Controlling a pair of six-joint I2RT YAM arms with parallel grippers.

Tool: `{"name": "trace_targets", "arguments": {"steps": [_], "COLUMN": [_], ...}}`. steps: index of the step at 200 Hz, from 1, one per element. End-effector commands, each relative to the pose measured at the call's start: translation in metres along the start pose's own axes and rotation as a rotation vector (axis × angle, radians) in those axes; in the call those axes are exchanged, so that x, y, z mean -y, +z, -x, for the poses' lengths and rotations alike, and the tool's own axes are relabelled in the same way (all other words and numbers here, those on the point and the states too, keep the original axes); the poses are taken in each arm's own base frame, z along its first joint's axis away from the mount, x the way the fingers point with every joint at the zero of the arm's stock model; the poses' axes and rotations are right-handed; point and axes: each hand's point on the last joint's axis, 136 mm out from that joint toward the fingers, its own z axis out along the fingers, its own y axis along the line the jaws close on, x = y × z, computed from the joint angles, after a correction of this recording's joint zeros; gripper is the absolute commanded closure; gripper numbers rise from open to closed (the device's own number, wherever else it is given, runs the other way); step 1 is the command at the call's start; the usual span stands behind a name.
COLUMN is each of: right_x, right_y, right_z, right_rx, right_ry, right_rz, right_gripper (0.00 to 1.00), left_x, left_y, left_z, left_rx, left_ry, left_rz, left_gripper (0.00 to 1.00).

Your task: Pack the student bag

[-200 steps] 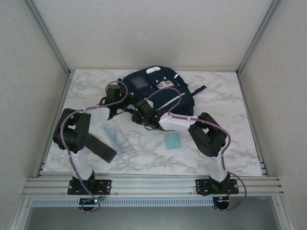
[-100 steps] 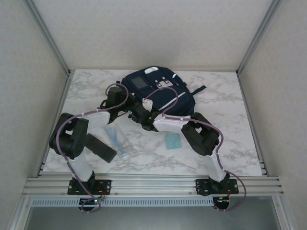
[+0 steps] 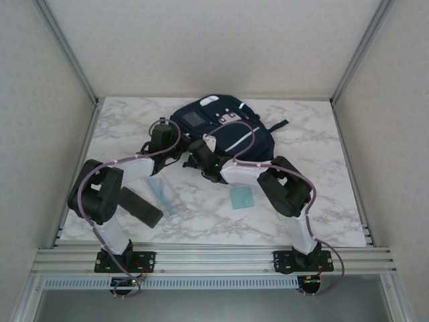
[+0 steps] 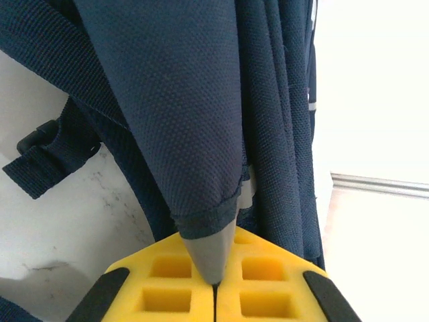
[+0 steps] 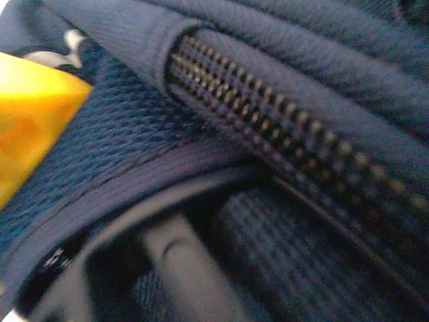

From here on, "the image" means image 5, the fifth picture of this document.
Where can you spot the navy blue backpack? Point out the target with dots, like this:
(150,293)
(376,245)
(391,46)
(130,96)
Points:
(268,167)

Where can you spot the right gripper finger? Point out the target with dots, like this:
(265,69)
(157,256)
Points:
(30,117)

